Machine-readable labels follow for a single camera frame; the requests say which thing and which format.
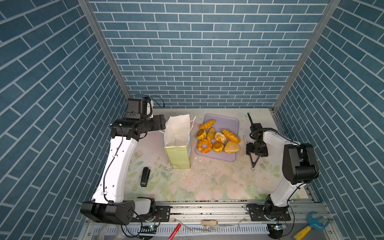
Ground metal kitchen tongs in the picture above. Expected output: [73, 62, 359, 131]
[248, 153, 261, 171]

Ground blue yellow toy wrench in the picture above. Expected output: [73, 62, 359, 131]
[293, 212, 330, 240]

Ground ring donut fake bread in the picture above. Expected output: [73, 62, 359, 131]
[197, 139, 213, 154]

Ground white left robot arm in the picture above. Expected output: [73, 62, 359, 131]
[80, 115, 166, 226]

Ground oval fake bread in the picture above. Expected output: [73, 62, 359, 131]
[207, 128, 216, 141]

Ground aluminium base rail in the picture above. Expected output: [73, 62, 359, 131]
[80, 200, 339, 240]

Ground purple plastic tray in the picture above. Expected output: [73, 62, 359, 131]
[195, 114, 240, 162]

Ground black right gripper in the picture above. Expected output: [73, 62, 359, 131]
[245, 141, 267, 157]

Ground dark round fake bun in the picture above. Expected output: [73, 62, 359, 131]
[196, 129, 207, 141]

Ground long twisted fake bread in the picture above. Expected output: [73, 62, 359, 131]
[200, 120, 216, 130]

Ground red marker pen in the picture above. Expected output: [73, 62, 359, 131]
[168, 224, 182, 240]

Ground black stapler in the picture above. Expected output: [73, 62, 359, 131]
[140, 167, 151, 187]

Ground white green paper bag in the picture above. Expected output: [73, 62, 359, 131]
[164, 114, 196, 169]

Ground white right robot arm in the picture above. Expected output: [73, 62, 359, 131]
[246, 122, 319, 220]

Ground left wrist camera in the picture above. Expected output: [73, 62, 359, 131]
[124, 97, 153, 120]

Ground triangular fake bread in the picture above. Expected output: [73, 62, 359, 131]
[224, 141, 240, 153]

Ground braided fake bread loaf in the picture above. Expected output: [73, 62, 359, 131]
[222, 129, 241, 144]

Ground small round fake bun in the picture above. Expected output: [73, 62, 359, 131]
[213, 142, 224, 153]

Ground crusty round fake bread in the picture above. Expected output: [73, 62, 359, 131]
[215, 132, 227, 144]

